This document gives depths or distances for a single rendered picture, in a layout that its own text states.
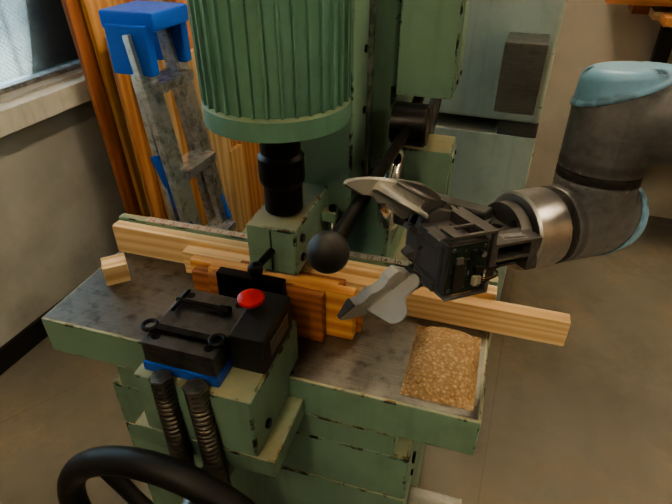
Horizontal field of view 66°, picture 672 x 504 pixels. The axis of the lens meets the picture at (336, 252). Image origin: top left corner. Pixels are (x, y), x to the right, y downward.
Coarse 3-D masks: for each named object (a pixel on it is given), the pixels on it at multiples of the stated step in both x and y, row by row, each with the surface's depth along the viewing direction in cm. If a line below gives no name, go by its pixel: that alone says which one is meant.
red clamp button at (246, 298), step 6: (252, 288) 58; (240, 294) 57; (246, 294) 57; (252, 294) 57; (258, 294) 57; (240, 300) 56; (246, 300) 56; (252, 300) 56; (258, 300) 56; (264, 300) 57; (246, 306) 56; (252, 306) 56
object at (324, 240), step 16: (416, 96) 76; (400, 112) 71; (416, 112) 70; (400, 128) 71; (416, 128) 70; (400, 144) 64; (416, 144) 72; (384, 160) 59; (384, 176) 57; (352, 208) 47; (336, 224) 45; (352, 224) 46; (320, 240) 40; (336, 240) 41; (320, 256) 40; (336, 256) 40; (320, 272) 42
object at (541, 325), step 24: (360, 288) 73; (408, 312) 72; (432, 312) 71; (456, 312) 70; (480, 312) 69; (504, 312) 68; (528, 312) 67; (552, 312) 67; (528, 336) 69; (552, 336) 67
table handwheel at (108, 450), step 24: (96, 456) 50; (120, 456) 49; (144, 456) 48; (168, 456) 49; (72, 480) 52; (120, 480) 52; (144, 480) 48; (168, 480) 47; (192, 480) 47; (216, 480) 48
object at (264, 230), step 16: (304, 192) 75; (320, 192) 75; (304, 208) 71; (320, 208) 75; (256, 224) 67; (272, 224) 67; (288, 224) 67; (304, 224) 69; (320, 224) 76; (256, 240) 68; (272, 240) 68; (288, 240) 67; (304, 240) 69; (256, 256) 70; (272, 256) 69; (288, 256) 68; (304, 256) 70; (288, 272) 70
